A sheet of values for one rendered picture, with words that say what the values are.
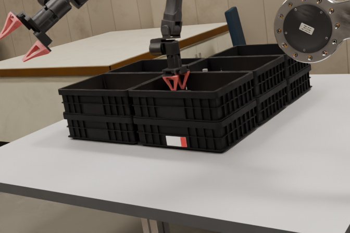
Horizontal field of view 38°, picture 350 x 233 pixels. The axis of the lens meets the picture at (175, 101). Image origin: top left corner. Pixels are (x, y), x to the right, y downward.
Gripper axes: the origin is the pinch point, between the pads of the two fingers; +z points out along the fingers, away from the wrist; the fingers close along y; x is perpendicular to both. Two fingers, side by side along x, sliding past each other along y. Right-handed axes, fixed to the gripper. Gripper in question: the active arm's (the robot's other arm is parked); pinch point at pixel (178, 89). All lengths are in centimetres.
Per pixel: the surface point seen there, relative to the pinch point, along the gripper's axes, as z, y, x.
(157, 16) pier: -5, -303, -235
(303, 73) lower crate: 7, -57, 32
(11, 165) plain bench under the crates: 18, 51, -49
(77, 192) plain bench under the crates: 19, 62, 0
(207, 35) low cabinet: 11, -239, -132
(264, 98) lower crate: 7.3, -14.0, 31.5
